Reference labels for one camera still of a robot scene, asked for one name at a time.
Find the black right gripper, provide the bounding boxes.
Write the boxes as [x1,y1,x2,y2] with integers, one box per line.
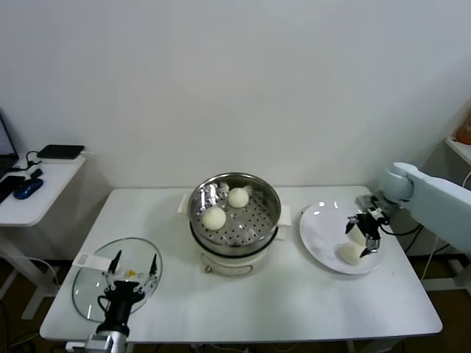
[344,212,386,258]

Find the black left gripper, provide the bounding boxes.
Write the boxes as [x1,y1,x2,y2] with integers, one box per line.
[97,250,160,332]

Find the white steamed baozi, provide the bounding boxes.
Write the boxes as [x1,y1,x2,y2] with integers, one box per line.
[347,226,369,246]
[227,186,250,209]
[202,207,227,231]
[337,242,366,265]

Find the blue computer mouse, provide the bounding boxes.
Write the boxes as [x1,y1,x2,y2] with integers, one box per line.
[13,178,44,200]

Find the perforated steel steamer basket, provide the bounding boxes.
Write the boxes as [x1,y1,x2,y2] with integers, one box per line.
[178,171,294,248]

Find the white round plate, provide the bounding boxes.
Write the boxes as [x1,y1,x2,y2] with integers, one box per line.
[298,201,386,275]

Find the white electric cooker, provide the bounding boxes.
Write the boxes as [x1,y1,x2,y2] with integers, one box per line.
[190,224,288,277]

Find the white side table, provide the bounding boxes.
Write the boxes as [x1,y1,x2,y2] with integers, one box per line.
[0,156,88,321]

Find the black flat device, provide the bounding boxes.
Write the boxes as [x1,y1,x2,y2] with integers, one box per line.
[36,144,85,160]

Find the orange object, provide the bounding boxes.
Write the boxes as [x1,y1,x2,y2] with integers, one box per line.
[454,110,471,145]

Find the black smartphone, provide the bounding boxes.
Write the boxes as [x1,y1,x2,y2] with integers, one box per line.
[0,175,26,204]

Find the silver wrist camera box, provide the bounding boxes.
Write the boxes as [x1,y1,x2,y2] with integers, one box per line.
[355,196,391,224]

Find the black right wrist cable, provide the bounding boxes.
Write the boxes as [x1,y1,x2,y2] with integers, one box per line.
[380,220,424,236]

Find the black power cable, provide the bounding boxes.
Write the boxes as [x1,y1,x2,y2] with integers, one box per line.
[404,224,424,254]

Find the glass lid with white handle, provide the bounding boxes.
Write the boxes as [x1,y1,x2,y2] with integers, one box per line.
[71,237,163,324]

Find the white power cable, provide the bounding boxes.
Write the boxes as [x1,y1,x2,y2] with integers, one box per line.
[422,235,442,291]

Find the white floor cable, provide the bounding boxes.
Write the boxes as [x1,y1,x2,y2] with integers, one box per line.
[27,257,62,288]

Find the black desk cable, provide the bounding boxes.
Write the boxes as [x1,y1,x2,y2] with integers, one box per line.
[13,149,41,174]

